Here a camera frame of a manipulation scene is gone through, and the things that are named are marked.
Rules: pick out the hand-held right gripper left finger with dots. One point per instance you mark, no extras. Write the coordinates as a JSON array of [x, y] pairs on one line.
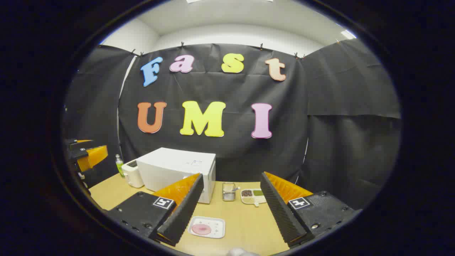
[[185, 213]]

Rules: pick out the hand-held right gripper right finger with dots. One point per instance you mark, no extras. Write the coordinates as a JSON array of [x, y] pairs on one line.
[[280, 213]]

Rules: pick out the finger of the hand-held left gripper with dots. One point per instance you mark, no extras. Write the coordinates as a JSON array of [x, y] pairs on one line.
[[76, 143], [90, 156]]

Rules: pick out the pink ham slice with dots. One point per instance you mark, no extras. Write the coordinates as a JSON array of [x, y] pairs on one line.
[[201, 229]]

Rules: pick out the white cherry print food tray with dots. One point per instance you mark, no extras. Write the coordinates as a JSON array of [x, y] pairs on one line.
[[215, 224]]

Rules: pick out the white microwave oven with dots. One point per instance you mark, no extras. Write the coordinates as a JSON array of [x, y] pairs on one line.
[[170, 163]]

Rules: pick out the green label drink bottle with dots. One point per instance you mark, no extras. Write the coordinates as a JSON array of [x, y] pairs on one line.
[[119, 167]]

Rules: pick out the white divided bean dish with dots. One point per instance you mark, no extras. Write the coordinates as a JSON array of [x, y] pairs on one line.
[[252, 197]]

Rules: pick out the white toaster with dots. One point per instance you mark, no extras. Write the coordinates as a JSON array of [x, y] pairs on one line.
[[132, 174]]

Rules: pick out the ceiling light panel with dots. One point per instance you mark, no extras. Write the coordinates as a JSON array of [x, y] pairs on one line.
[[348, 34]]

